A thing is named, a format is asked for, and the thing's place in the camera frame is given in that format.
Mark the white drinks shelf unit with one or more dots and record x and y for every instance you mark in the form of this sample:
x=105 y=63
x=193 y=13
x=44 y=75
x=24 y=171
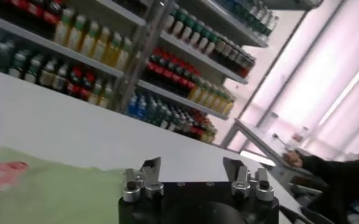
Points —
x=215 y=71
x=136 y=61

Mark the large white work table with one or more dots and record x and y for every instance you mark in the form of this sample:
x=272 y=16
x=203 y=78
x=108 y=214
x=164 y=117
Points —
x=90 y=131

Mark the person bare hand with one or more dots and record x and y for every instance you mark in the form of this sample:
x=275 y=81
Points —
x=293 y=159

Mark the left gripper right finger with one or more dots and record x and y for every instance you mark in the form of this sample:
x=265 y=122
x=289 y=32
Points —
x=247 y=184

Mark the blue drink bottle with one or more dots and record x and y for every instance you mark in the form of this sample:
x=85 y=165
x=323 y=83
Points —
x=141 y=108
x=133 y=105

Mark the pale yellow drink bottle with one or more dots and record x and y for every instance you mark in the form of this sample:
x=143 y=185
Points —
x=106 y=95
x=95 y=92

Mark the translucent white cap bottle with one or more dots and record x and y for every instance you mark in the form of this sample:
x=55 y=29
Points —
x=298 y=138

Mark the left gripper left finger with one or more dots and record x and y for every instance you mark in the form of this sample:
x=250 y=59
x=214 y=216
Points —
x=144 y=182

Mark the dark bottle red label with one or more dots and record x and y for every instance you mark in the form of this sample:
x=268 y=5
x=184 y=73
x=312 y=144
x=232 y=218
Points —
x=74 y=80
x=86 y=85

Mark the white table slanted legs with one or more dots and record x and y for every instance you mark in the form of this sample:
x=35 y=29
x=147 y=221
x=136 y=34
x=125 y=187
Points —
x=252 y=129

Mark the green cap tea bottle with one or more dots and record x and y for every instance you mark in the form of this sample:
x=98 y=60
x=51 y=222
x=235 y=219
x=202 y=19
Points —
x=209 y=48
x=186 y=33
x=169 y=22
x=202 y=43
x=194 y=38
x=177 y=28

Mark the light green t-shirt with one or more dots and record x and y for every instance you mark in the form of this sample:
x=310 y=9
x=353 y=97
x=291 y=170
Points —
x=60 y=198

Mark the white metal shelf board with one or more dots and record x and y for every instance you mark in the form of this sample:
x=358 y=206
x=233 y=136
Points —
x=127 y=16
x=243 y=24
x=182 y=100
x=60 y=50
x=203 y=58

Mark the person forearm in sleeve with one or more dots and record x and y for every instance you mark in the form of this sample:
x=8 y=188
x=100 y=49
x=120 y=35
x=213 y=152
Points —
x=343 y=182

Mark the yellow juice bottle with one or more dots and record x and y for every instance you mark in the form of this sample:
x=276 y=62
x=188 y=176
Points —
x=101 y=44
x=61 y=29
x=124 y=54
x=113 y=50
x=89 y=38
x=75 y=32

